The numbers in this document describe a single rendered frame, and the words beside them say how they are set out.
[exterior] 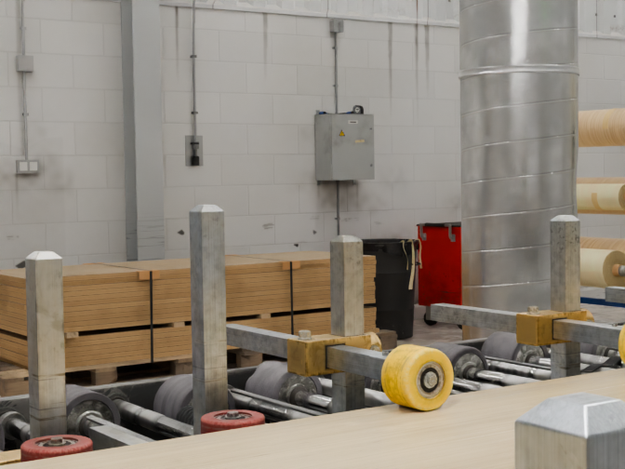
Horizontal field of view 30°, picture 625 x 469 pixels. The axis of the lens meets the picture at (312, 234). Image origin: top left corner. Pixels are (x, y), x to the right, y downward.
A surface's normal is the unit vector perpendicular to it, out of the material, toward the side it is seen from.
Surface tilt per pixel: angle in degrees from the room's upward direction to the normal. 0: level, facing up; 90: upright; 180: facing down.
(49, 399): 90
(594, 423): 45
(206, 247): 90
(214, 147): 90
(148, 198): 90
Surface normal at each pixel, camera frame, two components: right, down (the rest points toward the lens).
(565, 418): -0.60, -0.68
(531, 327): -0.83, 0.04
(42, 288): 0.56, 0.04
